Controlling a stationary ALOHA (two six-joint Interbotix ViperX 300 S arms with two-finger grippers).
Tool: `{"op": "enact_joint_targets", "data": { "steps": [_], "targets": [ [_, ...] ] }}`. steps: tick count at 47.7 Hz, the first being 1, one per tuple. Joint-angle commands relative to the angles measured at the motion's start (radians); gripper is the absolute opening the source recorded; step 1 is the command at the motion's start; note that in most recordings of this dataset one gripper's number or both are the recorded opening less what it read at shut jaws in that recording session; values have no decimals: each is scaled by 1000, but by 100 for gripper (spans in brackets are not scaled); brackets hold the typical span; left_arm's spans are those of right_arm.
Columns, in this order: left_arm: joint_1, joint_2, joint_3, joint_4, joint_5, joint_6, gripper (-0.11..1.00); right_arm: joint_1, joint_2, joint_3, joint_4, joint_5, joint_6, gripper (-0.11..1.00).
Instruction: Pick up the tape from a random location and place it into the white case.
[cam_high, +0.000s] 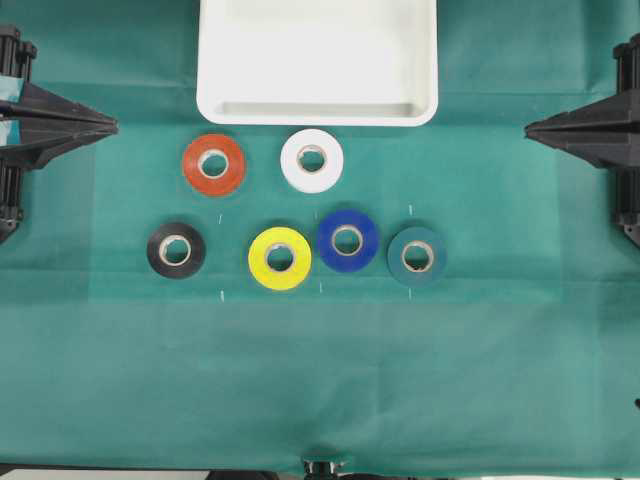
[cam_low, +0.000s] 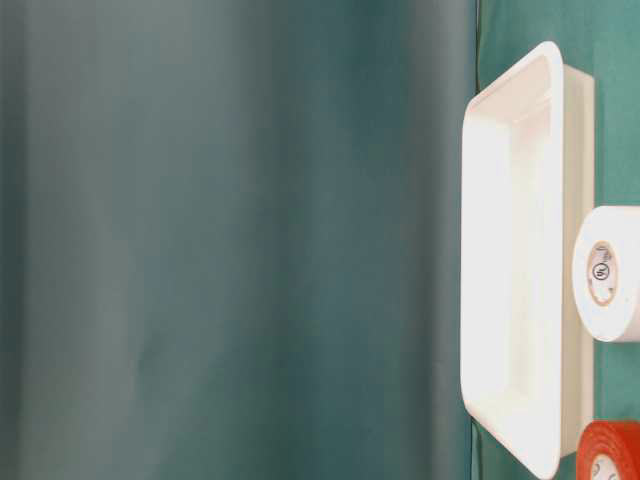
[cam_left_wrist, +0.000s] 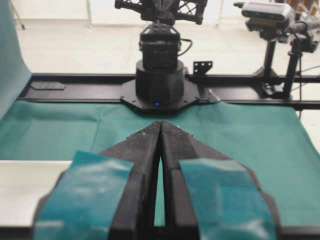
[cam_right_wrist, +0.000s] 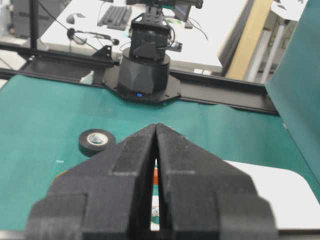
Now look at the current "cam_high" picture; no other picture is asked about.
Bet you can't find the black tape roll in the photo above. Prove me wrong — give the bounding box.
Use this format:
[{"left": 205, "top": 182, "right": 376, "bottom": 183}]
[{"left": 146, "top": 222, "right": 206, "bottom": 279}]

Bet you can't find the white plastic tray case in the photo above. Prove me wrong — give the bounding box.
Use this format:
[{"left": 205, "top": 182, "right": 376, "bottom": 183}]
[{"left": 196, "top": 1, "right": 439, "bottom": 127}]

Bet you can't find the orange-red tape roll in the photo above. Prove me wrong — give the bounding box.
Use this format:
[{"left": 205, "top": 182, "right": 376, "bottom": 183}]
[{"left": 182, "top": 134, "right": 246, "bottom": 197}]

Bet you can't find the green table cloth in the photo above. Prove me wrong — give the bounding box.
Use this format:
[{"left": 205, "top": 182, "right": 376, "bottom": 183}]
[{"left": 1, "top": 1, "right": 639, "bottom": 477}]

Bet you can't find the dark green tape roll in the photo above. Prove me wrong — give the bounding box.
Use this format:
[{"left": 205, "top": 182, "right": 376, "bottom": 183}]
[{"left": 387, "top": 226, "right": 447, "bottom": 288}]

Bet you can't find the blue tape roll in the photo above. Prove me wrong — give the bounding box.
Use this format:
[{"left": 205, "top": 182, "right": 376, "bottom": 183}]
[{"left": 315, "top": 209, "right": 379, "bottom": 273}]

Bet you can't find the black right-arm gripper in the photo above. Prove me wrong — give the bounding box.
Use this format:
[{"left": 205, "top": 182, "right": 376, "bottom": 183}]
[{"left": 525, "top": 42, "right": 639, "bottom": 247}]

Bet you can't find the black camera stand base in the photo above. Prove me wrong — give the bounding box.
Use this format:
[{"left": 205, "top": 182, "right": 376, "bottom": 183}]
[{"left": 301, "top": 450, "right": 352, "bottom": 480}]

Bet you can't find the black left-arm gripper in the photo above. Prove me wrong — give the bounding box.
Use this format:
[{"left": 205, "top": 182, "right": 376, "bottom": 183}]
[{"left": 1, "top": 25, "right": 118, "bottom": 243}]

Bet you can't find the white tape roll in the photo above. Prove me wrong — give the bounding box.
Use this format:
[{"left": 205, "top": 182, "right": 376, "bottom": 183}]
[{"left": 280, "top": 129, "right": 344, "bottom": 194}]

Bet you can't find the yellow tape roll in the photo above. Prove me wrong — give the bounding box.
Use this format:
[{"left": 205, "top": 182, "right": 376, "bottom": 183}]
[{"left": 248, "top": 227, "right": 312, "bottom": 291}]

